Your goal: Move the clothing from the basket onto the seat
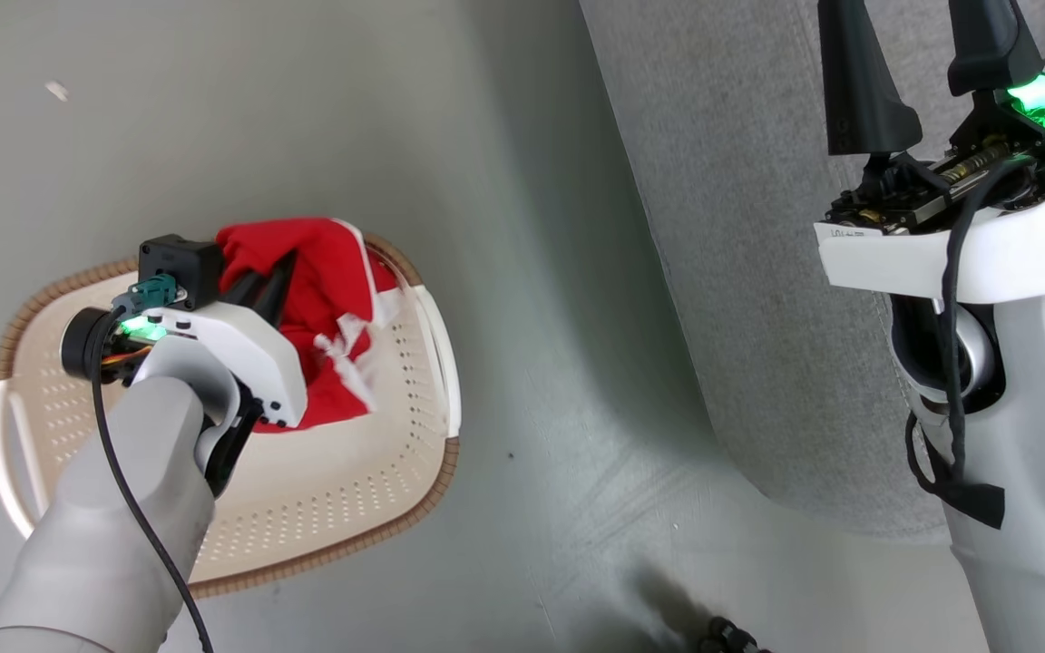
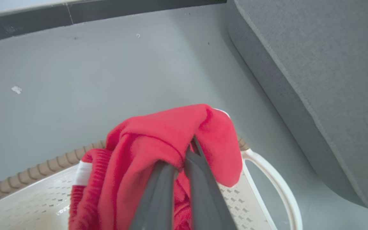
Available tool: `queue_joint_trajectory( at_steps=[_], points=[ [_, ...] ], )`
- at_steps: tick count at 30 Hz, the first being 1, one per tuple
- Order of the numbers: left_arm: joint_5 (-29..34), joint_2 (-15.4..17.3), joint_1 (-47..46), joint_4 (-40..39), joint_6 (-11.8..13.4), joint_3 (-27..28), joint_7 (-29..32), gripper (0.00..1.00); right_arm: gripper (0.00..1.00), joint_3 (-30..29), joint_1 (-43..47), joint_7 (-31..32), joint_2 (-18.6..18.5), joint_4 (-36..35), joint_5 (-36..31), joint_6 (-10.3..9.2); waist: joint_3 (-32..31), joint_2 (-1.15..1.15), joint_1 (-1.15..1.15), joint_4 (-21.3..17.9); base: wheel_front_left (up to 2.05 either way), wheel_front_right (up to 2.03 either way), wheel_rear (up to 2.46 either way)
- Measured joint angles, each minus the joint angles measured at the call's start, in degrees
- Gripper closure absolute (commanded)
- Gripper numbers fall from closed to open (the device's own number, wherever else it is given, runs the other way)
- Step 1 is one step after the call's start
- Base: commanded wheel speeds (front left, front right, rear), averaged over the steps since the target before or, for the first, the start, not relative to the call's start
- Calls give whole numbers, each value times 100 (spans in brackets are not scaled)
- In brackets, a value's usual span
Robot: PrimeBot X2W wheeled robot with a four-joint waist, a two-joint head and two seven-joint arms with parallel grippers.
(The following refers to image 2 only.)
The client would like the grey fabric sofa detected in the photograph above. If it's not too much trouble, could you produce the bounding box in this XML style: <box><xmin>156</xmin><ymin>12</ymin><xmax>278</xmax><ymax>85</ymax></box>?
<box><xmin>226</xmin><ymin>0</ymin><xmax>368</xmax><ymax>215</ymax></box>

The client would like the white perforated laundry basket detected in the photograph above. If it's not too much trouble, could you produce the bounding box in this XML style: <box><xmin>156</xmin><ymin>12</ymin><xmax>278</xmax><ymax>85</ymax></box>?
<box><xmin>0</xmin><ymin>136</ymin><xmax>303</xmax><ymax>230</ymax></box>

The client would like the red and white garment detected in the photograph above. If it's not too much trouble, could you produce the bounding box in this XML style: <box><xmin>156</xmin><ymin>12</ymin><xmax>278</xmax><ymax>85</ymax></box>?
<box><xmin>68</xmin><ymin>104</ymin><xmax>243</xmax><ymax>230</ymax></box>

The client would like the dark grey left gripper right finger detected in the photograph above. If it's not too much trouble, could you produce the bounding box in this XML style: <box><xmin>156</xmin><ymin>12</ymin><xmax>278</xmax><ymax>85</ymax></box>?
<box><xmin>184</xmin><ymin>136</ymin><xmax>238</xmax><ymax>230</ymax></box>

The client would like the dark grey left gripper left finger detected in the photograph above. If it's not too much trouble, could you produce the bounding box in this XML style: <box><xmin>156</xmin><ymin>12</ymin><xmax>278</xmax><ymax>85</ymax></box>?
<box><xmin>129</xmin><ymin>161</ymin><xmax>179</xmax><ymax>230</ymax></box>

